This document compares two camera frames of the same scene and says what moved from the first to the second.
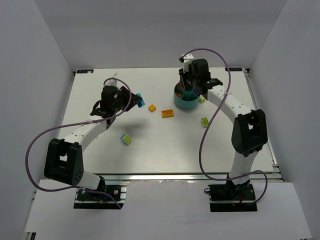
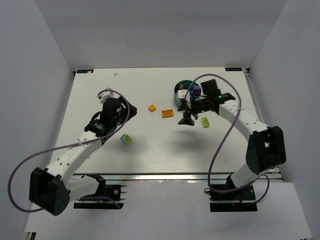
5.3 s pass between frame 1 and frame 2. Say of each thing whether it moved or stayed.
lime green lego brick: stayed
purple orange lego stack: stayed
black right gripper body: moved
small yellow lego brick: stayed
